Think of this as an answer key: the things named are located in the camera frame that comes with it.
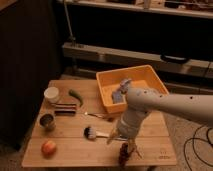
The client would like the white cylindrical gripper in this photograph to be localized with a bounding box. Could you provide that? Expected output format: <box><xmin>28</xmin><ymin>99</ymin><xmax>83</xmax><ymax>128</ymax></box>
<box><xmin>106</xmin><ymin>108</ymin><xmax>149</xmax><ymax>153</ymax></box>

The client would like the dark grape bunch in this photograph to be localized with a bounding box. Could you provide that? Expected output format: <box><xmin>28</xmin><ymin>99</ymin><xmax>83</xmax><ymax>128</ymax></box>
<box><xmin>118</xmin><ymin>143</ymin><xmax>134</xmax><ymax>167</ymax></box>

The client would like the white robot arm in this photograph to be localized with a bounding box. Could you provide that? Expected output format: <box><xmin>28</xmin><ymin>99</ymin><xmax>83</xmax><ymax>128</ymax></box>
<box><xmin>107</xmin><ymin>88</ymin><xmax>213</xmax><ymax>151</ymax></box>

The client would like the metal spoon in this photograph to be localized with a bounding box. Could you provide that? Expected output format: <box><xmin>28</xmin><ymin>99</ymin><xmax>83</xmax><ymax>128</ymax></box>
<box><xmin>84</xmin><ymin>112</ymin><xmax>114</xmax><ymax>122</ymax></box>

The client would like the white dish brush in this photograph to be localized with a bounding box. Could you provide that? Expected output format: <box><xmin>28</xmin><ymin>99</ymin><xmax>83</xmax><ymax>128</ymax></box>
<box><xmin>83</xmin><ymin>126</ymin><xmax>128</xmax><ymax>142</ymax></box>

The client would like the blue-grey sponge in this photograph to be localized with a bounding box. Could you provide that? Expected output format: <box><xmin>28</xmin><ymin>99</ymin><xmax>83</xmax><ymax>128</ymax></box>
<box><xmin>112</xmin><ymin>92</ymin><xmax>123</xmax><ymax>103</ymax></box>

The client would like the crumpled grey cloth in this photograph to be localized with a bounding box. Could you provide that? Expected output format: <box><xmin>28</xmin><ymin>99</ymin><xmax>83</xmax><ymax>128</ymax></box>
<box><xmin>119</xmin><ymin>79</ymin><xmax>131</xmax><ymax>94</ymax></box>

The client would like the yellow plastic bin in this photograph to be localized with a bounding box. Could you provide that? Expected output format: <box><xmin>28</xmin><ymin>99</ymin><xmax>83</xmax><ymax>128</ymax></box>
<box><xmin>96</xmin><ymin>65</ymin><xmax>168</xmax><ymax>114</ymax></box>

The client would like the dark rectangular bar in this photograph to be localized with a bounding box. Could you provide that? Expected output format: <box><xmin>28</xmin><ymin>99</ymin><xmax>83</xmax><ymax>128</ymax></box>
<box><xmin>54</xmin><ymin>104</ymin><xmax>77</xmax><ymax>114</ymax></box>

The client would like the green chili pepper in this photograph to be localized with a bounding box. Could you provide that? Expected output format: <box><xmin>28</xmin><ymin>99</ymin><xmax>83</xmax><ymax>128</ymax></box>
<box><xmin>68</xmin><ymin>89</ymin><xmax>83</xmax><ymax>107</ymax></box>

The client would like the red-orange apple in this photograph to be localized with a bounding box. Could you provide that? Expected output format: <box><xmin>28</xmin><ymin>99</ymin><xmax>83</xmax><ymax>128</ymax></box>
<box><xmin>41</xmin><ymin>140</ymin><xmax>57</xmax><ymax>156</ymax></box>

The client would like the metal can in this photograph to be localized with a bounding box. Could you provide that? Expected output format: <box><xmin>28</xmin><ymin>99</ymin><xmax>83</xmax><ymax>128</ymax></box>
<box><xmin>39</xmin><ymin>114</ymin><xmax>56</xmax><ymax>131</ymax></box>

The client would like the white paper cup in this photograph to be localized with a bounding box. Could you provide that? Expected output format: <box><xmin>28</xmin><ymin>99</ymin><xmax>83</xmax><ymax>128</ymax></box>
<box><xmin>44</xmin><ymin>87</ymin><xmax>60</xmax><ymax>103</ymax></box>

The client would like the metal stand pole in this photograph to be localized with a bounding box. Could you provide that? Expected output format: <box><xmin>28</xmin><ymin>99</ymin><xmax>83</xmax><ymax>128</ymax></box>
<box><xmin>63</xmin><ymin>0</ymin><xmax>76</xmax><ymax>45</ymax></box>

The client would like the grey metal shelf rail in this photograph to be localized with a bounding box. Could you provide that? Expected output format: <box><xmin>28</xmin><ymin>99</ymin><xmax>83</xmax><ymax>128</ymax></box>
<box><xmin>62</xmin><ymin>42</ymin><xmax>213</xmax><ymax>79</ymax></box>

